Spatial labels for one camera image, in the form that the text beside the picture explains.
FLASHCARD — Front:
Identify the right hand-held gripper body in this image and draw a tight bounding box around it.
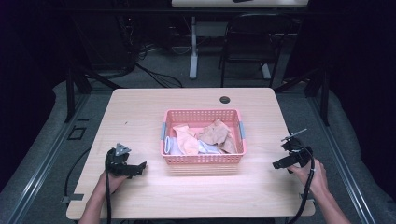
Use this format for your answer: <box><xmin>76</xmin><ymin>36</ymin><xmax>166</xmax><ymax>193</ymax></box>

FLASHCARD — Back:
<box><xmin>280</xmin><ymin>128</ymin><xmax>314</xmax><ymax>167</ymax></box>

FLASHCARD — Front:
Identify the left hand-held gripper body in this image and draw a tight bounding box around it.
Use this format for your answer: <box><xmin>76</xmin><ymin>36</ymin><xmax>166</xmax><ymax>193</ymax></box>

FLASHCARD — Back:
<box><xmin>105</xmin><ymin>142</ymin><xmax>142</xmax><ymax>178</ymax></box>

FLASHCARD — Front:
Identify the white cloth with blue trim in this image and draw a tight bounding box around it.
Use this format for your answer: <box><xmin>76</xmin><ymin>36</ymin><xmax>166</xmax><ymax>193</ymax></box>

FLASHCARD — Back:
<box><xmin>163</xmin><ymin>135</ymin><xmax>185</xmax><ymax>156</ymax></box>

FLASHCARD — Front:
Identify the orange cloth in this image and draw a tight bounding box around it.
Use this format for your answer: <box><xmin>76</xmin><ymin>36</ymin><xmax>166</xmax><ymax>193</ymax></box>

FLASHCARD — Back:
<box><xmin>172</xmin><ymin>123</ymin><xmax>201</xmax><ymax>156</ymax></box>

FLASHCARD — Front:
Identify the pink plastic basket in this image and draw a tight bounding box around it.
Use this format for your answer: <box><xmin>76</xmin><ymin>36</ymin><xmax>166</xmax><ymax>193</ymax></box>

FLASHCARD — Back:
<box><xmin>160</xmin><ymin>108</ymin><xmax>248</xmax><ymax>165</ymax></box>

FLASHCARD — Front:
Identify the pale blue cloth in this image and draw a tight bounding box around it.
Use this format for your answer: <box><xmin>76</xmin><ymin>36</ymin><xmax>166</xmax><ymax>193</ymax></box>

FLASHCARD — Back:
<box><xmin>197</xmin><ymin>139</ymin><xmax>224</xmax><ymax>155</ymax></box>

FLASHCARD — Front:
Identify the tan brown cloth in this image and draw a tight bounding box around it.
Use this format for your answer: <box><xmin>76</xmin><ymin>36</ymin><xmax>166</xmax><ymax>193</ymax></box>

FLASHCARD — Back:
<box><xmin>196</xmin><ymin>119</ymin><xmax>239</xmax><ymax>155</ymax></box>

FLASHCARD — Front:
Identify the person's left hand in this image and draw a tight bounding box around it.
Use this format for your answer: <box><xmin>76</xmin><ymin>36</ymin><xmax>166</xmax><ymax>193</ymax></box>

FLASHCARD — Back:
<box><xmin>98</xmin><ymin>170</ymin><xmax>133</xmax><ymax>196</ymax></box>

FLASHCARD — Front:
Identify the person's right hand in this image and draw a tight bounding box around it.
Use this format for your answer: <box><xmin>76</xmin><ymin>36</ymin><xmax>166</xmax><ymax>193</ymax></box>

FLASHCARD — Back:
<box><xmin>287</xmin><ymin>158</ymin><xmax>329</xmax><ymax>196</ymax></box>

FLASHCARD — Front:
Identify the black metal stand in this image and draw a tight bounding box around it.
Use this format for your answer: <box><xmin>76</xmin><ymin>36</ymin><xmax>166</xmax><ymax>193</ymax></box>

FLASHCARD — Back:
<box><xmin>273</xmin><ymin>63</ymin><xmax>332</xmax><ymax>128</ymax></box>
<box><xmin>63</xmin><ymin>63</ymin><xmax>123</xmax><ymax>124</ymax></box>

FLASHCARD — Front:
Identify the short white desk foot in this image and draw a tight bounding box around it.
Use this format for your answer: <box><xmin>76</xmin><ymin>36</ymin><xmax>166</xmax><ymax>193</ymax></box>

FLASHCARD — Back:
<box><xmin>261</xmin><ymin>63</ymin><xmax>273</xmax><ymax>80</ymax></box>

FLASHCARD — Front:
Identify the black folding chair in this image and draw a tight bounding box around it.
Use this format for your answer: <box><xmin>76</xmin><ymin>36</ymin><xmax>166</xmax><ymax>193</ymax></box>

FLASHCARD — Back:
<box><xmin>218</xmin><ymin>12</ymin><xmax>295</xmax><ymax>89</ymax></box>

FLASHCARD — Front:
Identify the white desk leg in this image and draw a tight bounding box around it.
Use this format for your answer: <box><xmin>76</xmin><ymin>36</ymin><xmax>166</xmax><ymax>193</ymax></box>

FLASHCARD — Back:
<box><xmin>189</xmin><ymin>15</ymin><xmax>200</xmax><ymax>80</ymax></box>

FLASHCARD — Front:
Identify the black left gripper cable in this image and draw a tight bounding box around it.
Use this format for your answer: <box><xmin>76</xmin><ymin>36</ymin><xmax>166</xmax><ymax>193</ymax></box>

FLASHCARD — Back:
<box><xmin>105</xmin><ymin>171</ymin><xmax>113</xmax><ymax>224</ymax></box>

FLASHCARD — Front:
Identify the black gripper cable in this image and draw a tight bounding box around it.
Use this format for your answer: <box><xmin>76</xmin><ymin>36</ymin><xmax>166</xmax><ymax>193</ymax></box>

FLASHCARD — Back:
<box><xmin>105</xmin><ymin>171</ymin><xmax>113</xmax><ymax>224</ymax></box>
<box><xmin>285</xmin><ymin>146</ymin><xmax>316</xmax><ymax>224</ymax></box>

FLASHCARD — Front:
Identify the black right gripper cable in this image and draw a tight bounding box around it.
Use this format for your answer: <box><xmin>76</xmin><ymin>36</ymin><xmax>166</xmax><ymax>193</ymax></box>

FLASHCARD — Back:
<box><xmin>285</xmin><ymin>146</ymin><xmax>316</xmax><ymax>224</ymax></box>

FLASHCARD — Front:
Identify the aluminium floor rail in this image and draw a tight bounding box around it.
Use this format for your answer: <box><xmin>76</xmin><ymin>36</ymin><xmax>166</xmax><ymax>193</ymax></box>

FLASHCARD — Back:
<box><xmin>306</xmin><ymin>96</ymin><xmax>379</xmax><ymax>224</ymax></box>
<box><xmin>6</xmin><ymin>92</ymin><xmax>92</xmax><ymax>224</ymax></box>

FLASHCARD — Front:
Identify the bundle of floor cables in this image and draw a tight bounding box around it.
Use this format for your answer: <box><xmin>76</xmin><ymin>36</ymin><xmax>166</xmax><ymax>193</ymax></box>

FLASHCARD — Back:
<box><xmin>118</xmin><ymin>15</ymin><xmax>194</xmax><ymax>90</ymax></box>

